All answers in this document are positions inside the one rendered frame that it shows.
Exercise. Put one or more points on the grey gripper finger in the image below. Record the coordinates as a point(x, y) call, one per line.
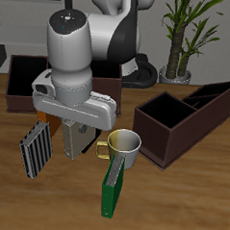
point(68, 122)
point(82, 128)

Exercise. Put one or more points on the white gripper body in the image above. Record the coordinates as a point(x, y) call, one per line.
point(94, 114)

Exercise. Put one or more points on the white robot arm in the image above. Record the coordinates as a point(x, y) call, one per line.
point(69, 53)

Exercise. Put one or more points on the dark brown desk caddy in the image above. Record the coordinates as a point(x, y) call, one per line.
point(180, 133)
point(109, 87)

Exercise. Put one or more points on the green book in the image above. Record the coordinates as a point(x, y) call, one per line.
point(110, 197)

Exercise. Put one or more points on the white and yellow mug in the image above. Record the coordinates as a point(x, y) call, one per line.
point(126, 149)

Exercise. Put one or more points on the green pot plant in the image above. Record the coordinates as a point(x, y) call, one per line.
point(175, 56)

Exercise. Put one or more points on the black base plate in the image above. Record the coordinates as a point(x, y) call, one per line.
point(147, 74)

